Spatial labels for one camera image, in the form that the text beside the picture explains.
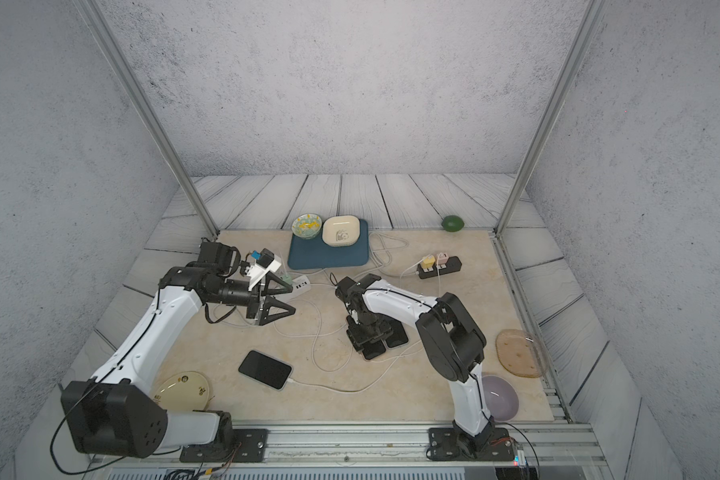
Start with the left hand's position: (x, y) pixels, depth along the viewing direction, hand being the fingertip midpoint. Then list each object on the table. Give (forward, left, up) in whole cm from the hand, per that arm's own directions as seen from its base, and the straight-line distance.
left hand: (292, 299), depth 72 cm
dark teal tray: (+36, +1, -24) cm, 43 cm away
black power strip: (+27, -49, -22) cm, 61 cm away
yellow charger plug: (+26, -39, -19) cm, 51 cm away
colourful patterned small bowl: (+47, +5, -20) cm, 52 cm away
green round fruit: (+46, -52, -20) cm, 72 cm away
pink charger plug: (+26, -44, -17) cm, 54 cm away
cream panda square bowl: (+45, -8, -21) cm, 50 cm away
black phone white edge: (-8, +11, -24) cm, 27 cm away
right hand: (-2, -19, -21) cm, 28 cm away
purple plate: (-17, -52, -21) cm, 59 cm away
